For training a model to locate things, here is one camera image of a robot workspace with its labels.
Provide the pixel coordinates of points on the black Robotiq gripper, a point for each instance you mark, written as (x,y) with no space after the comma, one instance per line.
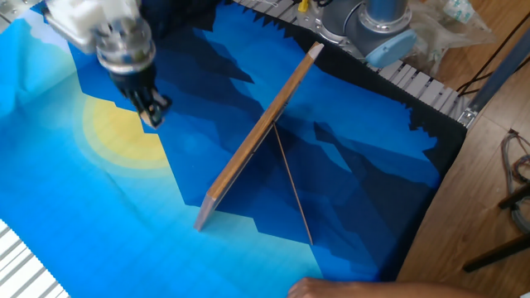
(134,83)

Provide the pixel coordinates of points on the wooden picture frame with stand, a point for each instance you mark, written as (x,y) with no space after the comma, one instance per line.
(252,138)

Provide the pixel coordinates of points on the person's right hand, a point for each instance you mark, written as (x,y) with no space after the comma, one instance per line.
(314,289)

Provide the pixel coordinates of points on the grey aluminium frame beam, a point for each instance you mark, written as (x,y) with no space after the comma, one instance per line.
(497,74)

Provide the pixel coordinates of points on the small wooden block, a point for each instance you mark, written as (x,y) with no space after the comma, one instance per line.
(146,119)

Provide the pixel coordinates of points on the small yellow tag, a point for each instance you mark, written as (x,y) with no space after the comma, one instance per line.
(303,6)

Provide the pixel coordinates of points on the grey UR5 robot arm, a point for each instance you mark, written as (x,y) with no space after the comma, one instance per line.
(372,29)

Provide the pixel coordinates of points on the person's right forearm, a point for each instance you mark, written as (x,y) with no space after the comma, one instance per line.
(414,290)

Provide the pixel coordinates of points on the clear plastic bag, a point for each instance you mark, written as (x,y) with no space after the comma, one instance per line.
(447,29)

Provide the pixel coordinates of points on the blue landscape print tablecloth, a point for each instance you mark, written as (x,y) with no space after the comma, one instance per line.
(103,215)

